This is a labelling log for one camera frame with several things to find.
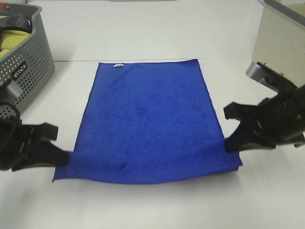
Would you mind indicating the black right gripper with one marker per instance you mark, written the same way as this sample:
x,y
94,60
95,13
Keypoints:
x,y
280,121

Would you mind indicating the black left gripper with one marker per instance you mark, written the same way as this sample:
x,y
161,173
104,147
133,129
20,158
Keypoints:
x,y
14,144

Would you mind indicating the blue towel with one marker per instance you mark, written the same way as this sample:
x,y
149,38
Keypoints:
x,y
148,123

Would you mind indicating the grey perforated laundry basket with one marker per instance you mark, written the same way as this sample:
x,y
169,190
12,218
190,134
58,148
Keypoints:
x,y
31,64

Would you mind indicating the beige bin on right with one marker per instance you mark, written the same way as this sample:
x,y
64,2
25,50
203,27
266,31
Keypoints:
x,y
280,42

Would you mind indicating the yellow-green towel in basket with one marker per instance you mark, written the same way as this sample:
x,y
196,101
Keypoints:
x,y
10,39

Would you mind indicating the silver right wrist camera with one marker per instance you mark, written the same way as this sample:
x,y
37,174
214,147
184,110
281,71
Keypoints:
x,y
264,75

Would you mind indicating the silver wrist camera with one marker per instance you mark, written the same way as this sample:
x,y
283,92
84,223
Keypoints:
x,y
10,92
264,75

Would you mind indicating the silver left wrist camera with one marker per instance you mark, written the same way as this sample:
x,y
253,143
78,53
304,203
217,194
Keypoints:
x,y
10,92

